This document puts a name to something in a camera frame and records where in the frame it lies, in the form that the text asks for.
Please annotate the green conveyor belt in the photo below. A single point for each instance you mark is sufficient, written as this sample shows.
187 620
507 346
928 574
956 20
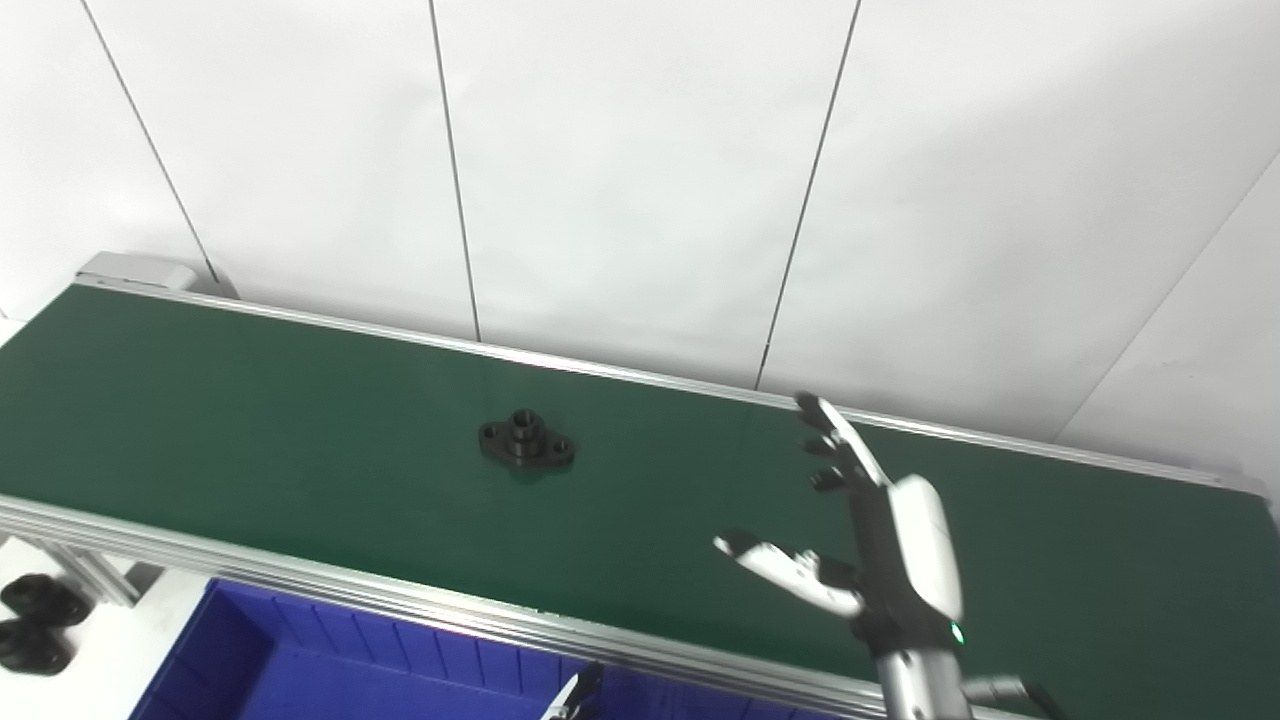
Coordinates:
300 575
300 420

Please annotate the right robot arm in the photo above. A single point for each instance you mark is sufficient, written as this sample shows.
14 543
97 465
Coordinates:
920 690

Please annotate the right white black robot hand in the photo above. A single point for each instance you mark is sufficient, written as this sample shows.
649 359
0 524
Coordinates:
915 560

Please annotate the grey conveyor end housing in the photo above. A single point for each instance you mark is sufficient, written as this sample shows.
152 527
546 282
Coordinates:
140 270

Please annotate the aluminium conveyor leg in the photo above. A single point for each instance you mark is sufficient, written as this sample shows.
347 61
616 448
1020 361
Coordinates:
95 575

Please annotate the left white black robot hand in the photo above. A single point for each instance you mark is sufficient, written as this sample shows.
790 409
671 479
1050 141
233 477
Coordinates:
580 700

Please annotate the black spare part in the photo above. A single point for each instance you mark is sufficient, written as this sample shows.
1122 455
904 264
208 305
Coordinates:
30 648
40 598

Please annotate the black flanged metal part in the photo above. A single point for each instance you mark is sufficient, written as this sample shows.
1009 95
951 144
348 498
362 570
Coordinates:
525 445

